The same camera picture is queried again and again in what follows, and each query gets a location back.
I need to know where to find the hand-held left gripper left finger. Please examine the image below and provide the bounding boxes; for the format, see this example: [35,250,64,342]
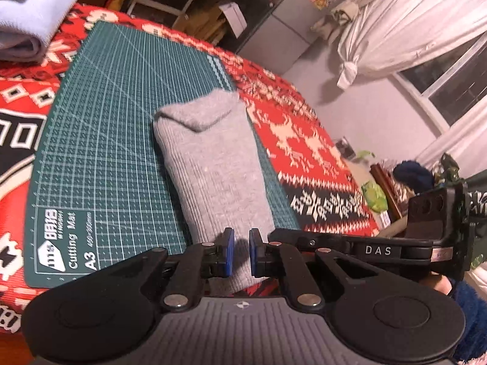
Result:
[103,227,236,310]

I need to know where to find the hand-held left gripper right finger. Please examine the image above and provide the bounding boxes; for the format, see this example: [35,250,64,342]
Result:
[249,227,381,308]

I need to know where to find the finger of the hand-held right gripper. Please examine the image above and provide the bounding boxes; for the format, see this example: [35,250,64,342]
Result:
[268,229,358,253]

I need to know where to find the grey t-shirt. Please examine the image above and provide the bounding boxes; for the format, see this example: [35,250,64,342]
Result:
[152,88,276,293]

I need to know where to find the person's right forearm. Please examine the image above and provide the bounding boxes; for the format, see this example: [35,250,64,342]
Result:
[449,279,487,362]

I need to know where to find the dark blue yarn ball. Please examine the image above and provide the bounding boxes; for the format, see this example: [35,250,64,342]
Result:
[394,161,434,194]

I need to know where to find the small christmas tree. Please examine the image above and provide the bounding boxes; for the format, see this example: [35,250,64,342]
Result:
[436,154,463,188]

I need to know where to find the green plush bag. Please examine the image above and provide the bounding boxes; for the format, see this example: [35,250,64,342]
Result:
[361,180,389,211]

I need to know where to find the red patterned blanket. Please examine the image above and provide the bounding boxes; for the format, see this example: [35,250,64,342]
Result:
[0,3,381,335]

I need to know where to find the window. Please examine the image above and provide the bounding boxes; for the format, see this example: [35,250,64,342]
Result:
[396,34,487,126]

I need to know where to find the green cutting mat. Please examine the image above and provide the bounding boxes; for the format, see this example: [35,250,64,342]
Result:
[23,21,305,289]

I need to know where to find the white curtain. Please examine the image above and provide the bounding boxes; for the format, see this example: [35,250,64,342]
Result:
[337,0,487,90]

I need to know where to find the grey cabinet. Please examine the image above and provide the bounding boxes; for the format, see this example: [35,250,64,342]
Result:
[236,0,362,80]

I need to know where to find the beige plush toy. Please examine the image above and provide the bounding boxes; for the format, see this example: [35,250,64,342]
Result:
[310,0,360,42]

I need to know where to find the flat cardboard sheets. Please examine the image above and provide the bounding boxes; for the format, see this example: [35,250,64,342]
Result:
[173,2,229,46]

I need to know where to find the white cardboard box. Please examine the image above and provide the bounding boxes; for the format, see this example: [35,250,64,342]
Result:
[219,2,248,39]

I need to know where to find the folded light blue blanket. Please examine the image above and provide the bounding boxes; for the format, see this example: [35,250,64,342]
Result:
[0,0,87,63]

